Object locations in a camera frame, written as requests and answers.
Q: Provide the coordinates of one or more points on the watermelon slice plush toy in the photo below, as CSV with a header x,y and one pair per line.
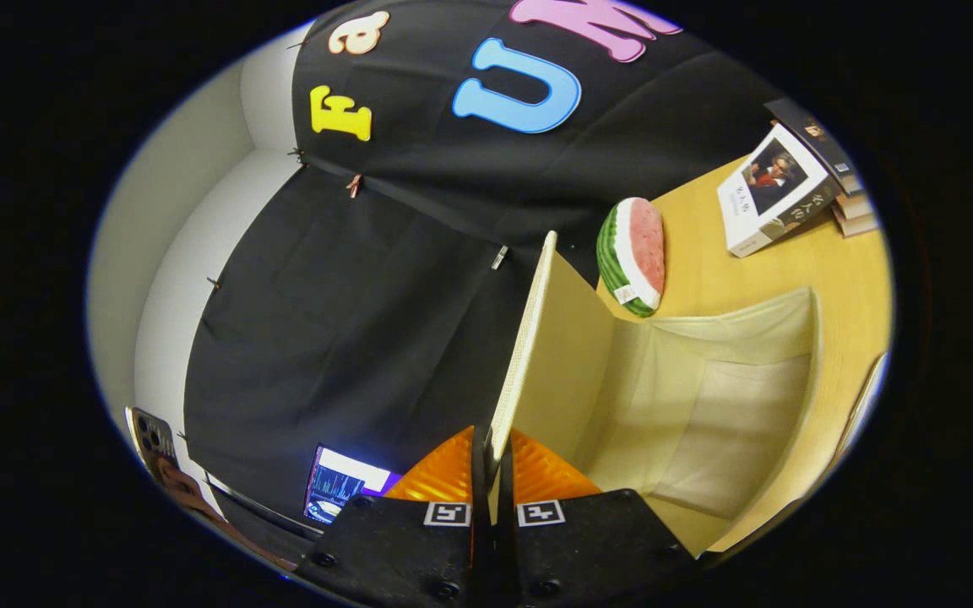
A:
x,y
643,245

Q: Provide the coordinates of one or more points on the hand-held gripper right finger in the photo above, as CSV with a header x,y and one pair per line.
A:
x,y
588,540

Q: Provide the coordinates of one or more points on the black hardcover book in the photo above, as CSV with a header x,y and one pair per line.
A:
x,y
824,139

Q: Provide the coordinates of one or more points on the silver cloth clip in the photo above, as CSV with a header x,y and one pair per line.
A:
x,y
499,257

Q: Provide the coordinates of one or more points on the thick book with cream pages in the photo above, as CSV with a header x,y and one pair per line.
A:
x,y
854,204
858,224

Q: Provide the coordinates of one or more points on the beige fabric storage box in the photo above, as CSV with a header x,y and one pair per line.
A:
x,y
706,405

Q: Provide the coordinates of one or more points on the smartphone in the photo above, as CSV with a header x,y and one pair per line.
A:
x,y
151,435

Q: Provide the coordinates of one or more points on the laptop screen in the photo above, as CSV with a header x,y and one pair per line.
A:
x,y
339,485

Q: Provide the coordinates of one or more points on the orange cloth clip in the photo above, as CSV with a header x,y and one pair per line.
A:
x,y
354,186

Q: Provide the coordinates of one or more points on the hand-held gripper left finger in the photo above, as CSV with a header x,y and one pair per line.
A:
x,y
402,540

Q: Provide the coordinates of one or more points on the white book with portrait cover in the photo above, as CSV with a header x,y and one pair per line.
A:
x,y
769,181

